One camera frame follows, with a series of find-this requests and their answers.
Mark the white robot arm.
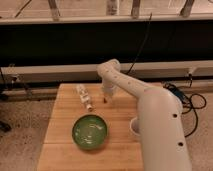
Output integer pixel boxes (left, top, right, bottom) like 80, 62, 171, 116
97, 59, 192, 171

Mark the clear plastic bottle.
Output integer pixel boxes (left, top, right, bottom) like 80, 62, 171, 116
76, 84, 93, 111

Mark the translucent plastic cup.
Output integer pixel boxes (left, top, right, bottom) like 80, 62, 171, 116
130, 117, 139, 136

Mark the green bowl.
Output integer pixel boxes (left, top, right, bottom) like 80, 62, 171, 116
72, 114, 108, 150

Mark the grey metal rail beam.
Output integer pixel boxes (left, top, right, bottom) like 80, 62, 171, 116
2, 60, 213, 83

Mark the black hanging cable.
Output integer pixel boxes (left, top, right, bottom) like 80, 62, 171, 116
125, 12, 153, 76

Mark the black floor cable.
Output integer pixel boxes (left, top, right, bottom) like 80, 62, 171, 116
163, 82, 208, 138

